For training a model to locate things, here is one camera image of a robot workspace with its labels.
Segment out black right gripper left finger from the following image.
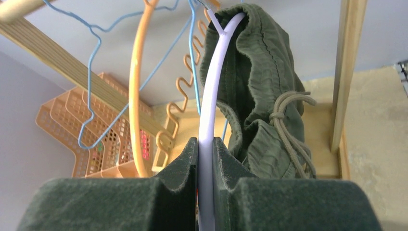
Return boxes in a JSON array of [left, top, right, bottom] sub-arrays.
[[17, 138, 198, 231]]

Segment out purple hanger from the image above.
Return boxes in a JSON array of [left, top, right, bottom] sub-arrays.
[[197, 10, 245, 231]]

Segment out orange hanger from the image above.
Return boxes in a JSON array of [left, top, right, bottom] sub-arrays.
[[128, 0, 221, 179]]

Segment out orange plastic file organizer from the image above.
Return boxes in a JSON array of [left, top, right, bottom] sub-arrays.
[[36, 87, 139, 178]]

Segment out wooden clothes rack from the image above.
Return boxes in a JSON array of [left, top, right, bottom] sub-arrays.
[[0, 0, 369, 180]]

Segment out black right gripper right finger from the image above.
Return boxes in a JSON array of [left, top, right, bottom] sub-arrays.
[[213, 138, 381, 231]]

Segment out light blue hanger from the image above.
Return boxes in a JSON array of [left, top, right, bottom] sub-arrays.
[[43, 0, 193, 151]]

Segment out dark olive green shorts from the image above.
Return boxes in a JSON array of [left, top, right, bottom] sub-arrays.
[[216, 3, 316, 179]]

